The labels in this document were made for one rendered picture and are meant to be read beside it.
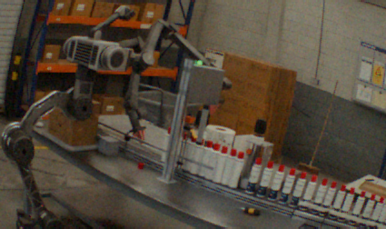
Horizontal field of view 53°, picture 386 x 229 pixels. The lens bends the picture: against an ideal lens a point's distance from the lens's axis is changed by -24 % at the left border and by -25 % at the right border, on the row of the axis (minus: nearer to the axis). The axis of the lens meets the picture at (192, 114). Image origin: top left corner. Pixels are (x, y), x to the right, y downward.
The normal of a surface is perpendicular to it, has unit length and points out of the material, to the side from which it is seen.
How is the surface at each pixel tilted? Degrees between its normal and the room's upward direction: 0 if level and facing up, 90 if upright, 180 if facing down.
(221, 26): 90
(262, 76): 91
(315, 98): 90
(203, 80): 90
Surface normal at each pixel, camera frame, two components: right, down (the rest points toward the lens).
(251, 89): -0.64, 0.01
